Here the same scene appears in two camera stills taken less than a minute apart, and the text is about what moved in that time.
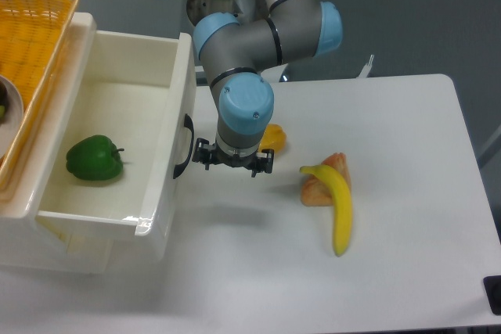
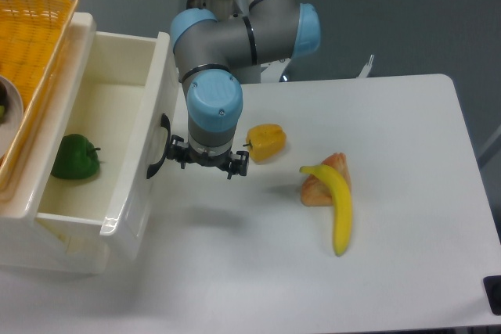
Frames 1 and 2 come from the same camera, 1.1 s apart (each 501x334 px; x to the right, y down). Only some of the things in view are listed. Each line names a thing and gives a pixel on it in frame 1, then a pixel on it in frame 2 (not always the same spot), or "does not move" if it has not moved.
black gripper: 222,157 → 237,163
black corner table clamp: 492,285 does not move
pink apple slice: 314,192 does not move
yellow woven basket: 35,25 does not move
